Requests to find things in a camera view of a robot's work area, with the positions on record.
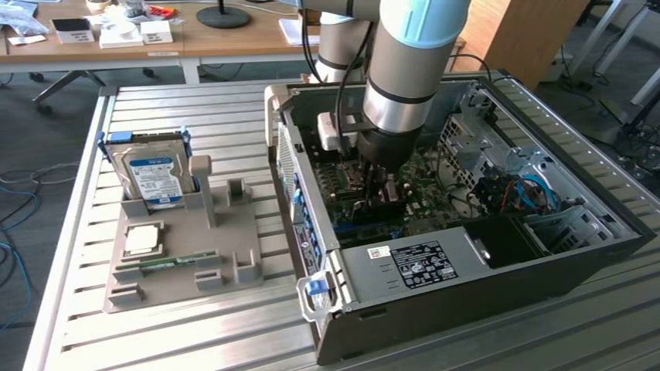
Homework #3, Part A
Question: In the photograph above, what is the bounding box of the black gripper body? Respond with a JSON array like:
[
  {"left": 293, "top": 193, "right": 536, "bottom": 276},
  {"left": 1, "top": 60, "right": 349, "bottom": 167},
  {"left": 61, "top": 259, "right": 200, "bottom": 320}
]
[{"left": 357, "top": 126, "right": 425, "bottom": 175}]

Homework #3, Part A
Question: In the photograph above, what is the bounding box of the black graphics card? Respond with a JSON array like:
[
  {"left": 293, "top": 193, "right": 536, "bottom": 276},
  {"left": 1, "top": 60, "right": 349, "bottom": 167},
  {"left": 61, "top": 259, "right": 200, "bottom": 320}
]
[{"left": 334, "top": 197, "right": 408, "bottom": 230}]

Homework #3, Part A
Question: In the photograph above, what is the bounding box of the green motherboard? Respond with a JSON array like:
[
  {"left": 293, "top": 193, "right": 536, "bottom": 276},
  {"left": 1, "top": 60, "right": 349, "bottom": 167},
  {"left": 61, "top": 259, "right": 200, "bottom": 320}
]
[{"left": 312, "top": 138, "right": 468, "bottom": 249}]

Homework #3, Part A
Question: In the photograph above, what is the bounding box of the blue expansion slot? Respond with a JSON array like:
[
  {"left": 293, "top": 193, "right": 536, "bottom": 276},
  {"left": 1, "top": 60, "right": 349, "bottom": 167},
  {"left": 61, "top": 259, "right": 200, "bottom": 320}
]
[{"left": 333, "top": 221, "right": 388, "bottom": 237}]

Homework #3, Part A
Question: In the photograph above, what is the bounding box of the blue slot retainer strip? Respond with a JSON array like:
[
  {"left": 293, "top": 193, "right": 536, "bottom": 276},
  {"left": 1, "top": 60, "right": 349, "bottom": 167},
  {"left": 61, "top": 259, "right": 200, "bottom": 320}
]
[{"left": 292, "top": 173, "right": 325, "bottom": 267}]

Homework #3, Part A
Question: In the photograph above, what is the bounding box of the perforated metal disk bay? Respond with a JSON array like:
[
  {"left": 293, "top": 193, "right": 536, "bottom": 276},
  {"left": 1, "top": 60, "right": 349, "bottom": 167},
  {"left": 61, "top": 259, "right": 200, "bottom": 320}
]
[{"left": 436, "top": 111, "right": 521, "bottom": 185}]

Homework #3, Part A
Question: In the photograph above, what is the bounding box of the black power connector bundle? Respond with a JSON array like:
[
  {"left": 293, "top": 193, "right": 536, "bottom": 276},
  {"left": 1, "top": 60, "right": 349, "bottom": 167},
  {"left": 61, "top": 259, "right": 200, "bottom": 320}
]
[{"left": 470, "top": 175, "right": 514, "bottom": 216}]

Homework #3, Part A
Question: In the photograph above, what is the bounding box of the grey power supply unit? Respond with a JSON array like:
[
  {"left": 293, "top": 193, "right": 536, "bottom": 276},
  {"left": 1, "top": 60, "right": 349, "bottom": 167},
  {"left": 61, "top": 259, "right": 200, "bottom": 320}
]
[{"left": 329, "top": 226, "right": 489, "bottom": 306}]

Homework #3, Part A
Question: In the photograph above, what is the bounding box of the white paper stack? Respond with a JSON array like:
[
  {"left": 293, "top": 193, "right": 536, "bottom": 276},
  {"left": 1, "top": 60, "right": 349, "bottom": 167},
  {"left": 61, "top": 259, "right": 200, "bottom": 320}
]
[{"left": 277, "top": 17, "right": 321, "bottom": 47}]

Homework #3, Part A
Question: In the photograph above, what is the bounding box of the black open PC case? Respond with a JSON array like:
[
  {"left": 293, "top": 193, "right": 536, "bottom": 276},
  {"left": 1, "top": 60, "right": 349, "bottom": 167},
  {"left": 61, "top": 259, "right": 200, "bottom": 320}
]
[{"left": 262, "top": 69, "right": 660, "bottom": 366}]

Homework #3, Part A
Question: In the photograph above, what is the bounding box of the silver metal disk bay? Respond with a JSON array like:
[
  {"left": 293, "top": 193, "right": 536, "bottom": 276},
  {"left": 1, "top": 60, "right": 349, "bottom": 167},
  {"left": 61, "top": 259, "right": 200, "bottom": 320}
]
[{"left": 524, "top": 200, "right": 628, "bottom": 256}]

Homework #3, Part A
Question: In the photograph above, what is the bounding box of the wooden cabinet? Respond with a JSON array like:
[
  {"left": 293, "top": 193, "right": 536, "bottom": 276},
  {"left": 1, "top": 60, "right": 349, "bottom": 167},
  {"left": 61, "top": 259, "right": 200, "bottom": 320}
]
[{"left": 450, "top": 0, "right": 592, "bottom": 90}]

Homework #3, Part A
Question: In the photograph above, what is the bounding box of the hard disk with blue label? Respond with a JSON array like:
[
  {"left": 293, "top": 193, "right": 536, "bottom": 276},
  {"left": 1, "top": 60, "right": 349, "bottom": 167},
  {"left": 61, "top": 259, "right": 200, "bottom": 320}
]
[{"left": 105, "top": 133, "right": 190, "bottom": 212}]

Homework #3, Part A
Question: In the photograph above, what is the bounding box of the wooden office desk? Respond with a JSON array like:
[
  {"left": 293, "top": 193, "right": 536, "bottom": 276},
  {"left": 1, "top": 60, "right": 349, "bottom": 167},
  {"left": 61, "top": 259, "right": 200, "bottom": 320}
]
[
  {"left": 0, "top": 0, "right": 186, "bottom": 115},
  {"left": 182, "top": 0, "right": 468, "bottom": 84}
]

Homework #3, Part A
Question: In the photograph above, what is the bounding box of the silver CPU chip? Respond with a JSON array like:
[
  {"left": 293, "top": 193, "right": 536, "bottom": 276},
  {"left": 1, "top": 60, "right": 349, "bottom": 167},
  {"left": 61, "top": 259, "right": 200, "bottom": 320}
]
[{"left": 125, "top": 226, "right": 166, "bottom": 257}]

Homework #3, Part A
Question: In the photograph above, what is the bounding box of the grey parts rack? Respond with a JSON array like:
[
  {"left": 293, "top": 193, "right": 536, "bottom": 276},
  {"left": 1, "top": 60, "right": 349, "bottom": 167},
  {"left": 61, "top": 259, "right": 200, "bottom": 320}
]
[{"left": 101, "top": 154, "right": 268, "bottom": 316}]

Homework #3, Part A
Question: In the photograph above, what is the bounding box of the black round lamp base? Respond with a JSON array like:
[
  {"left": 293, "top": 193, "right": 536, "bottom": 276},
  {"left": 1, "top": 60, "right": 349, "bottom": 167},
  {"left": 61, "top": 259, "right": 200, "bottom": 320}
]
[{"left": 194, "top": 0, "right": 252, "bottom": 29}]

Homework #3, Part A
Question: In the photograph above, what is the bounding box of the blue disk caddy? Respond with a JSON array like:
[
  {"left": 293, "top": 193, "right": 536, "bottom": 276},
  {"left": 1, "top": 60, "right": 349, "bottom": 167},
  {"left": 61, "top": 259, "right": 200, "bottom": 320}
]
[{"left": 96, "top": 129, "right": 200, "bottom": 194}]

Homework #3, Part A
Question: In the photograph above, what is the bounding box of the white desk leg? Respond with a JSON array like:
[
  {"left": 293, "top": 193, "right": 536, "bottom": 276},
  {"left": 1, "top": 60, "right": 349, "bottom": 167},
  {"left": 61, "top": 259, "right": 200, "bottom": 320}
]
[
  {"left": 630, "top": 66, "right": 660, "bottom": 106},
  {"left": 594, "top": 5, "right": 652, "bottom": 75}
]

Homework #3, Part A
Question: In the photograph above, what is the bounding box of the small white box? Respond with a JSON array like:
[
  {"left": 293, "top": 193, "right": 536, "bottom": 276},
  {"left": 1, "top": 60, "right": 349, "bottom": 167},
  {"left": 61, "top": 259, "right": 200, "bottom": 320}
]
[{"left": 138, "top": 20, "right": 173, "bottom": 46}]

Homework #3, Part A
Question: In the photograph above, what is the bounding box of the red orange plastic item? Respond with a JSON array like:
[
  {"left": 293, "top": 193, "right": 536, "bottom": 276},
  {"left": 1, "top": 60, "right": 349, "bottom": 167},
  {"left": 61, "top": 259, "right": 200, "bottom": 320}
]
[{"left": 146, "top": 4, "right": 180, "bottom": 20}]

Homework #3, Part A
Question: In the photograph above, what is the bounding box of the flat white box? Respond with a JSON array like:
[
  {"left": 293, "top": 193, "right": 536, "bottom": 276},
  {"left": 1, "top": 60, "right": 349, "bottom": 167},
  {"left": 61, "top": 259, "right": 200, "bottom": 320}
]
[{"left": 97, "top": 32, "right": 144, "bottom": 49}]

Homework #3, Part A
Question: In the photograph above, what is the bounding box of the white tape roll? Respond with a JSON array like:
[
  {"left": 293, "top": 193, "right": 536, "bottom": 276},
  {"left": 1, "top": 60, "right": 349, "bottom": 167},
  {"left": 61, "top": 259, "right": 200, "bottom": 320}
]
[{"left": 100, "top": 21, "right": 138, "bottom": 42}]

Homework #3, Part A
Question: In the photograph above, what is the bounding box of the white box with black top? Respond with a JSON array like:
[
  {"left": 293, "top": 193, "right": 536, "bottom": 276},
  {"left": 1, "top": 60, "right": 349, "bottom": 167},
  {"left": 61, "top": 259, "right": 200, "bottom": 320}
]
[{"left": 49, "top": 18, "right": 96, "bottom": 45}]

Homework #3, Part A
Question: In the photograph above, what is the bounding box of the white paper card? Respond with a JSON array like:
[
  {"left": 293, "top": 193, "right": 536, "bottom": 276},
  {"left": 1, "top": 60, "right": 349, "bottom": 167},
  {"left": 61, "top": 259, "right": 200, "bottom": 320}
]
[{"left": 6, "top": 34, "right": 48, "bottom": 46}]

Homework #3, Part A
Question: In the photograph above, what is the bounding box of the clear plastic bag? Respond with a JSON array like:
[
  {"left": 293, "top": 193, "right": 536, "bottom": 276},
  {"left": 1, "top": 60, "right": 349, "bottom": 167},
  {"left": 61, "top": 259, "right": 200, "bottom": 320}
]
[{"left": 0, "top": 11, "right": 50, "bottom": 38}]

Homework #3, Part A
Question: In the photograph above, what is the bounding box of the blue printed packet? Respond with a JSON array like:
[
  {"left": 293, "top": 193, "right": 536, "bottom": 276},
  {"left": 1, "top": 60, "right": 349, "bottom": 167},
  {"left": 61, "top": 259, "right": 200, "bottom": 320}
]
[{"left": 0, "top": 0, "right": 40, "bottom": 19}]

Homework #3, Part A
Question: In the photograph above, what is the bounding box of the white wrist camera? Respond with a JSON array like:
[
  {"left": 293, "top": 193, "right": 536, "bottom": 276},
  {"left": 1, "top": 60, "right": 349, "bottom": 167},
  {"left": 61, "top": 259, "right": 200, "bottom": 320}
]
[{"left": 316, "top": 111, "right": 362, "bottom": 152}]

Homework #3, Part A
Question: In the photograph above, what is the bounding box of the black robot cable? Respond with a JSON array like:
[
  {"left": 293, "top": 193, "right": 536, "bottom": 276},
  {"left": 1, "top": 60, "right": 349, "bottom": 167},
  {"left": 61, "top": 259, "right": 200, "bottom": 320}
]
[{"left": 298, "top": 0, "right": 376, "bottom": 155}]

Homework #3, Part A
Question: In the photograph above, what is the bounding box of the orange red wire bundle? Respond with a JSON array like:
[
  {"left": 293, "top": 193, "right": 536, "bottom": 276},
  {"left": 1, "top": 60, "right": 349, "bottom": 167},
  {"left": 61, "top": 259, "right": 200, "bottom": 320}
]
[{"left": 502, "top": 178, "right": 518, "bottom": 213}]

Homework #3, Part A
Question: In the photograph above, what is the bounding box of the blue SATA wire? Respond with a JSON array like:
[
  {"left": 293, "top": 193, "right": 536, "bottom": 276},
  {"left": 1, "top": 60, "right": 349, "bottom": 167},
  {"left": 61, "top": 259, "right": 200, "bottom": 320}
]
[{"left": 514, "top": 173, "right": 564, "bottom": 214}]

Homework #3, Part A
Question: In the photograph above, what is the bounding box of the black cable over case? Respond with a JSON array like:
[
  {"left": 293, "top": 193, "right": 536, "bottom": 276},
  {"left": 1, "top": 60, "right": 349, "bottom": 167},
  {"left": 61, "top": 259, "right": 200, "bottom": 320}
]
[{"left": 448, "top": 53, "right": 516, "bottom": 84}]

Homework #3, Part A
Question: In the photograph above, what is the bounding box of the white floor cable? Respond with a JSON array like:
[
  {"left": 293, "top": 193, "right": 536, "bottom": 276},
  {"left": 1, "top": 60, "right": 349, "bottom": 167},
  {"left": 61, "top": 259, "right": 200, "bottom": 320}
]
[{"left": 0, "top": 161, "right": 80, "bottom": 186}]

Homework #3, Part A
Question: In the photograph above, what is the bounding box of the blue floor cable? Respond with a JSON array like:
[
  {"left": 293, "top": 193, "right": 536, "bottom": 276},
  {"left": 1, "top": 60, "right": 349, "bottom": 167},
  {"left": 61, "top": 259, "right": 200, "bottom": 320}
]
[{"left": 0, "top": 185, "right": 41, "bottom": 333}]

